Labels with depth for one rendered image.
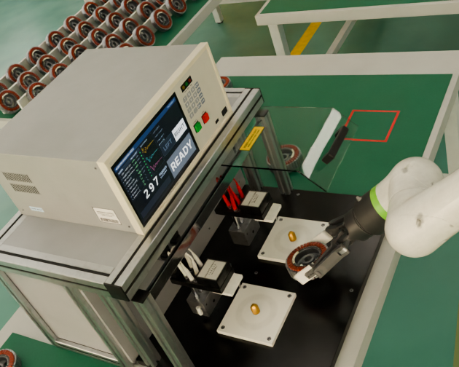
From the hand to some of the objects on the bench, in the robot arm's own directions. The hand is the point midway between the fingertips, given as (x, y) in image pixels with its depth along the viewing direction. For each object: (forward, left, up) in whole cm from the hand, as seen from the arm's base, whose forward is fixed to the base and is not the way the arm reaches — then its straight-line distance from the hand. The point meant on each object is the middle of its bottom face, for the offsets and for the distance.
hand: (309, 259), depth 145 cm
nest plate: (+14, +9, -7) cm, 18 cm away
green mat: (+11, -70, -10) cm, 72 cm away
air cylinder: (+20, -18, -8) cm, 28 cm away
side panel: (+59, +16, -10) cm, 61 cm away
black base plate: (+12, -2, -10) cm, 15 cm away
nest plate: (+6, -14, -7) cm, 17 cm away
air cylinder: (+28, +5, -7) cm, 29 cm away
